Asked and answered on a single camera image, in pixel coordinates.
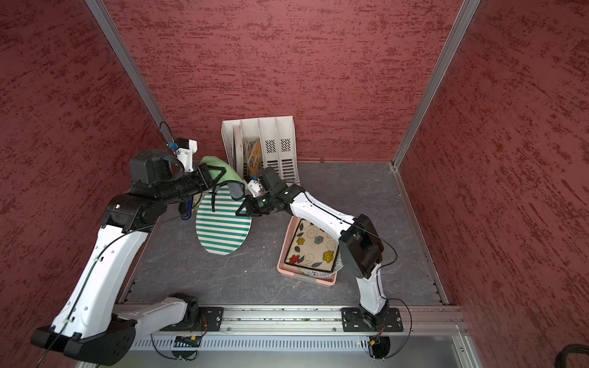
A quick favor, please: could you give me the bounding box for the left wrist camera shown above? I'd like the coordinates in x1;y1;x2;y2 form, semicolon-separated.
167;138;198;173

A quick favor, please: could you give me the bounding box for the white book in organizer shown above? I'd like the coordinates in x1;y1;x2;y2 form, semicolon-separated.
233;124;244;179

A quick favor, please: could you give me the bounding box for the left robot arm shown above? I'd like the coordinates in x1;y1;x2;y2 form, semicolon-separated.
31;150;231;366

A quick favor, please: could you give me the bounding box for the white file organizer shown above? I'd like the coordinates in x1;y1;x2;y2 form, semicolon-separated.
221;116;300;184

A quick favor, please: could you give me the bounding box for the pink plastic basket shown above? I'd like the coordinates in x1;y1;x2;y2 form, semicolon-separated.
277;216;343;287

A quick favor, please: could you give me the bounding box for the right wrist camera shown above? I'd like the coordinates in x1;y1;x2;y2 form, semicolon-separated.
247;179;265;198

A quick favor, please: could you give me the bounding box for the green striped round plate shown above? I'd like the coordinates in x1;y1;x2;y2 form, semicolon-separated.
196;186;252;255

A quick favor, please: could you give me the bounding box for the colourful patterned round plate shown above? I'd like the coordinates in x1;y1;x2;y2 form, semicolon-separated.
299;253;343;279

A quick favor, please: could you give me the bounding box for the green microfibre cloth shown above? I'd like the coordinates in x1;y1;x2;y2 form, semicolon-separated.
200;156;246;200

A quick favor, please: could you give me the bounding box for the yellow cover book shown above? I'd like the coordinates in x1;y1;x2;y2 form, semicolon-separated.
247;139;263;178

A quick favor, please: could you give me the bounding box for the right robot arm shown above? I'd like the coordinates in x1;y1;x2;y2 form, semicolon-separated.
236;168;389;331

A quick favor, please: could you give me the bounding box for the square flower plate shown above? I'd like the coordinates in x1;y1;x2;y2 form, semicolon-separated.
282;216;339;271

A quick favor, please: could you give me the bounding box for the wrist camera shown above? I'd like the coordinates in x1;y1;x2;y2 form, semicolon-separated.
167;138;198;173
247;179;265;198

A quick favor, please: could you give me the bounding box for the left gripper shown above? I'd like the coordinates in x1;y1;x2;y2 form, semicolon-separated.
156;163;226;204

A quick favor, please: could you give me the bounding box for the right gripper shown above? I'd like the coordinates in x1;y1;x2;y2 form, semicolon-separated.
237;189;279;215

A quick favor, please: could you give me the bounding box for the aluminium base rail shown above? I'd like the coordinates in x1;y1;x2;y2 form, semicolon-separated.
94;304;468;336

